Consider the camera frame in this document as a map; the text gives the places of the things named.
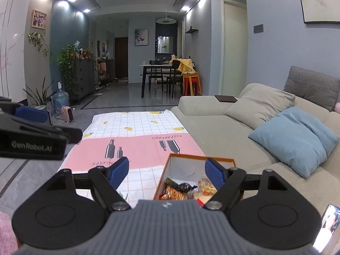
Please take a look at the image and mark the clear bag yellow crisps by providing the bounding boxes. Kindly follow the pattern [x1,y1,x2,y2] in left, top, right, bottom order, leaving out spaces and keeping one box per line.
[198,178,217,196]

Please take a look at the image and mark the black yellow snack bag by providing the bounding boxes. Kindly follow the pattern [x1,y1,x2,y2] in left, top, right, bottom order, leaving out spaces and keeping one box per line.
[165,178,197,193]

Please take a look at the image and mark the water jug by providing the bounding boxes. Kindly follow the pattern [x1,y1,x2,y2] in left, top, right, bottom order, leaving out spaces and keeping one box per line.
[51,89,69,115]

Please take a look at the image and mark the pink space heater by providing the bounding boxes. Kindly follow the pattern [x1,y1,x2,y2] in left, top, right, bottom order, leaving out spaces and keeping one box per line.
[61,106,74,123]

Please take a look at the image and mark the packaged sandwich bread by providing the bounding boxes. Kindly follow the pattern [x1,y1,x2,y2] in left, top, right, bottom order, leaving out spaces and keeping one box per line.
[193,192,213,207]

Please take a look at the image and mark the orange cardboard box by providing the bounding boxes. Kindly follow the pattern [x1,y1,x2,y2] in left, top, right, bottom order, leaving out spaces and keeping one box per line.
[152,152,237,201]

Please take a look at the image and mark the pink white checkered tablecloth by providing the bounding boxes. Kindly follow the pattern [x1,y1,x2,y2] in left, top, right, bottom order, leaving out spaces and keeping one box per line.
[61,110,204,207]

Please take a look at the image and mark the dark cabinet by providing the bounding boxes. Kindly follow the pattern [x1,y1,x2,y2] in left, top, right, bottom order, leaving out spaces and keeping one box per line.
[75,59,95,101]

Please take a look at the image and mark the red fries snack bag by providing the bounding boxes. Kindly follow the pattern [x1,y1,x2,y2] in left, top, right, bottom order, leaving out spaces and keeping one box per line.
[159,185,192,200]

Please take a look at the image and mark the potted green plant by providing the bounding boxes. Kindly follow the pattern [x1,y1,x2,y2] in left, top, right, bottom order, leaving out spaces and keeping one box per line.
[57,44,78,95]

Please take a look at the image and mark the light blue cushion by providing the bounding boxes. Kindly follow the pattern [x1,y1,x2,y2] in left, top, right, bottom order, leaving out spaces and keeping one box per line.
[248,107,339,179]

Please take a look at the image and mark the beige cushion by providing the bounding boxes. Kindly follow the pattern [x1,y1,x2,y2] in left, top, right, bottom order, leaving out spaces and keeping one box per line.
[225,84,296,130]

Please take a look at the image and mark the black tablet on sofa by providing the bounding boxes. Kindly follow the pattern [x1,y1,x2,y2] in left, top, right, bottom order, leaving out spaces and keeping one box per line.
[215,95,237,103]

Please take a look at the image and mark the small framed photo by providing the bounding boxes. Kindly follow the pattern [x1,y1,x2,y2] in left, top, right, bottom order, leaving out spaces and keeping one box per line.
[31,9,47,29]

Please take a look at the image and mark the orange stool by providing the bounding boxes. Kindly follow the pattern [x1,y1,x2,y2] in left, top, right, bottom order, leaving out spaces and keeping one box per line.
[182,72,202,96]

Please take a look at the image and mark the smartphone with lit screen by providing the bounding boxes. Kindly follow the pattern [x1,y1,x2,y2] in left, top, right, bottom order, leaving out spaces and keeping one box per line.
[313,204,339,253]

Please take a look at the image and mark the yellow cloth on chair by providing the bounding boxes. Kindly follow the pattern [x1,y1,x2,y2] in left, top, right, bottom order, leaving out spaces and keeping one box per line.
[169,55,196,75]

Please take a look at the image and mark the framed art poster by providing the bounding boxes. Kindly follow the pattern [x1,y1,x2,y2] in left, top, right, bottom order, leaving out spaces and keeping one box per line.
[135,29,149,46]

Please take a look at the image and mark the black dining table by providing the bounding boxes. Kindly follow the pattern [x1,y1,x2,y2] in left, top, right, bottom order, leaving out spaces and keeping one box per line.
[140,64,181,98]

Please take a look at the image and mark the white door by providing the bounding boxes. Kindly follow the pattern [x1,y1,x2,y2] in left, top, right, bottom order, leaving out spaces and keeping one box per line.
[220,0,248,96]

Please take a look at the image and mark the grey cushion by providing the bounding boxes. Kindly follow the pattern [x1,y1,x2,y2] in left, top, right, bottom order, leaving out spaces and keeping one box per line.
[283,66,339,112]

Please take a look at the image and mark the pendant lamp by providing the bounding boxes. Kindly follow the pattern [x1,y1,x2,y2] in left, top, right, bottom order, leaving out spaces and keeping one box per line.
[156,0,177,25]

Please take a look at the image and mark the framed wall painting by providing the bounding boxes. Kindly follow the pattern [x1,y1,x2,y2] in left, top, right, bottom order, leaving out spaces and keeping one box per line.
[301,0,340,24]

